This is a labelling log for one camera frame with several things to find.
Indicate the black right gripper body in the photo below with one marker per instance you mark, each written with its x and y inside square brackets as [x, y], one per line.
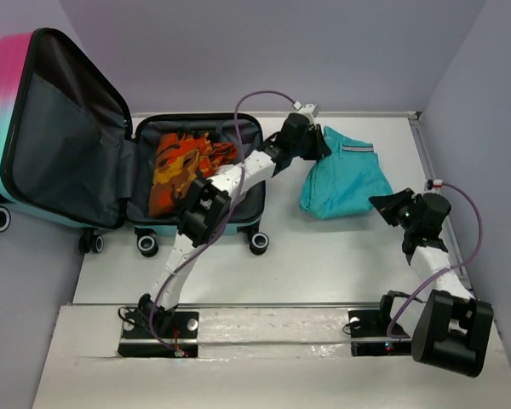
[413, 221]

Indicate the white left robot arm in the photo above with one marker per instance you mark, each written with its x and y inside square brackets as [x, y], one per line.
[210, 203]

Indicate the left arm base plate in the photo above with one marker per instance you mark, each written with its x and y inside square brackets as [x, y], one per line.
[176, 340]

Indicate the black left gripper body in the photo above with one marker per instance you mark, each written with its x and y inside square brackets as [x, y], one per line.
[308, 146]

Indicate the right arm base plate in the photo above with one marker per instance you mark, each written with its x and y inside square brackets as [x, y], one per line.
[367, 332]

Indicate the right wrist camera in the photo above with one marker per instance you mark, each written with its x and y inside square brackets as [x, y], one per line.
[433, 185]

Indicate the teal shorts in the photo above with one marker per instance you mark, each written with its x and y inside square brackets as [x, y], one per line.
[341, 184]

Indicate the pink and teal suitcase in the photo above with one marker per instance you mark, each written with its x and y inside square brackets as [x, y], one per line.
[69, 151]

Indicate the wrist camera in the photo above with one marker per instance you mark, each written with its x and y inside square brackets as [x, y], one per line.
[433, 185]
[310, 110]

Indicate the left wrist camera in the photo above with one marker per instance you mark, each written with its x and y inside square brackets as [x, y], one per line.
[310, 110]

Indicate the orange camouflage pants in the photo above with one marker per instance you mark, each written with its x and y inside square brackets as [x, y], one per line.
[182, 156]

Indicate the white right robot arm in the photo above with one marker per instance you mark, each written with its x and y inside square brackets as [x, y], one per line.
[447, 326]

